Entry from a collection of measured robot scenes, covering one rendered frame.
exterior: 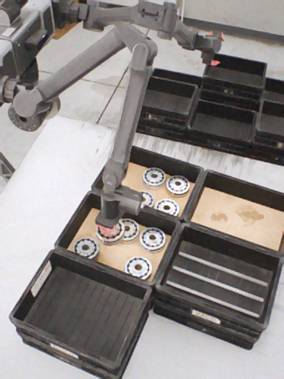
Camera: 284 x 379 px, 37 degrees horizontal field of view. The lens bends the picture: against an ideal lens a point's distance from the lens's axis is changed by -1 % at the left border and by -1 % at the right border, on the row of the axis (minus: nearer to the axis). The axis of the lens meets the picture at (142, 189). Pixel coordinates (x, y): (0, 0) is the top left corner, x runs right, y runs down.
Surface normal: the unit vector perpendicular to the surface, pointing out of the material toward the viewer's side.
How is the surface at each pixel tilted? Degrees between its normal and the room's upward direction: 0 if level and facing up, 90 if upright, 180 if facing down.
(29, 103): 60
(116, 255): 0
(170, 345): 0
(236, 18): 90
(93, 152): 0
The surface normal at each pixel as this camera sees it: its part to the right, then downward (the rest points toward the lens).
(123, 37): -0.24, 0.33
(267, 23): -0.29, 0.74
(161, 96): 0.02, -0.63
